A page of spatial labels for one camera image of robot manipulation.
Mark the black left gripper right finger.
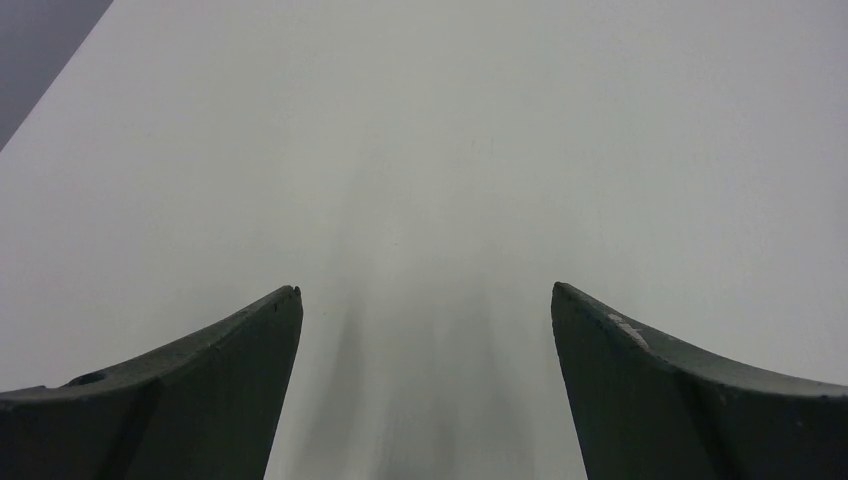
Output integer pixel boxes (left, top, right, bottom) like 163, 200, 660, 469
551, 282, 847, 479

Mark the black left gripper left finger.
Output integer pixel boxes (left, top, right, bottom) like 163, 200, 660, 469
1, 286, 303, 479

